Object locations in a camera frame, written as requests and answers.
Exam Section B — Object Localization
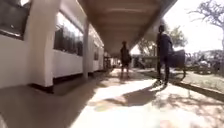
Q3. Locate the person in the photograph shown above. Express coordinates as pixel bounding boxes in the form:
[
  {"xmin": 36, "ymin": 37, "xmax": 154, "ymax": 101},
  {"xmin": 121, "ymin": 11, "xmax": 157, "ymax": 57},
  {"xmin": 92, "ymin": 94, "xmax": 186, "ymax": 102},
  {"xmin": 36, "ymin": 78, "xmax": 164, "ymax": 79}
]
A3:
[
  {"xmin": 155, "ymin": 23, "xmax": 174, "ymax": 87},
  {"xmin": 119, "ymin": 40, "xmax": 132, "ymax": 80}
]

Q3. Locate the white building with dark windows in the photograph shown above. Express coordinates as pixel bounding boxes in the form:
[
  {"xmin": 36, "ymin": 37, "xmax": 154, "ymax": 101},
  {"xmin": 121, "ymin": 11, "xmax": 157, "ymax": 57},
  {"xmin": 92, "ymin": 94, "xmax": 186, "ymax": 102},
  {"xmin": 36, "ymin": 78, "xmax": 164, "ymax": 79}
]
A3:
[{"xmin": 0, "ymin": 0, "xmax": 113, "ymax": 94}]

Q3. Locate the covered walkway roof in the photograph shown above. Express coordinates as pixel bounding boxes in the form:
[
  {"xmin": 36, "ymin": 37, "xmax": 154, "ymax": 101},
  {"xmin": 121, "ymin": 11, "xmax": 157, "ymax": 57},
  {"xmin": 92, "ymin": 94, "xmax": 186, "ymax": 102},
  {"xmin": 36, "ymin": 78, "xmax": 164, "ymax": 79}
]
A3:
[{"xmin": 77, "ymin": 0, "xmax": 178, "ymax": 58}]

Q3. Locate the concrete path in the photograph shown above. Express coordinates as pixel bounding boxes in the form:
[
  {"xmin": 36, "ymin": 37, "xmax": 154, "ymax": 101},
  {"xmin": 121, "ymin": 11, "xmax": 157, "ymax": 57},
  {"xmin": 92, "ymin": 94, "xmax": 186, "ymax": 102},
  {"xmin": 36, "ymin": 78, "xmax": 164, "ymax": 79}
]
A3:
[{"xmin": 0, "ymin": 68, "xmax": 224, "ymax": 128}]

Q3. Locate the green tree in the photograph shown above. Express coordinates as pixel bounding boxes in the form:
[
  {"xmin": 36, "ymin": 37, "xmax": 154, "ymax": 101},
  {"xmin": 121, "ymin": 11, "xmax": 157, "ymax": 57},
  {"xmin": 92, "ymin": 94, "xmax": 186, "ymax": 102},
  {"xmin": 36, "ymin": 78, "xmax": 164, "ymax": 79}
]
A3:
[{"xmin": 138, "ymin": 24, "xmax": 188, "ymax": 58}]

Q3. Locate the dark kerb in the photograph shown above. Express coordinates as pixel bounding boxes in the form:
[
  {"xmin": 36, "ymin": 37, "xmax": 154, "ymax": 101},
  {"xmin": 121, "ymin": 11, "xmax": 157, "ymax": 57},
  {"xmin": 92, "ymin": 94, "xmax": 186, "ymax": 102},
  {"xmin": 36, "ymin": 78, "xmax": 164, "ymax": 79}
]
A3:
[{"xmin": 143, "ymin": 71, "xmax": 224, "ymax": 103}]

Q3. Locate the grass patch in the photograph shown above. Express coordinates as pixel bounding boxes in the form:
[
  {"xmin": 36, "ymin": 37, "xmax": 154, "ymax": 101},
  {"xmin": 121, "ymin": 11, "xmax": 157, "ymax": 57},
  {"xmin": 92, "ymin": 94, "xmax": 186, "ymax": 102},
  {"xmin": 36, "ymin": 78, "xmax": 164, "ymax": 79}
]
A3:
[{"xmin": 136, "ymin": 68, "xmax": 224, "ymax": 94}]

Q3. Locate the bare tree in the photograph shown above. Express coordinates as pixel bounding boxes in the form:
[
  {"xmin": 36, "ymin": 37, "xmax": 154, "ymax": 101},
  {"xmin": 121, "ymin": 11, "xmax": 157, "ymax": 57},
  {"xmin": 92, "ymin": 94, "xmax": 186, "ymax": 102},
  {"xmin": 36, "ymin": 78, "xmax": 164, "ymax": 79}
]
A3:
[{"xmin": 188, "ymin": 0, "xmax": 224, "ymax": 76}]

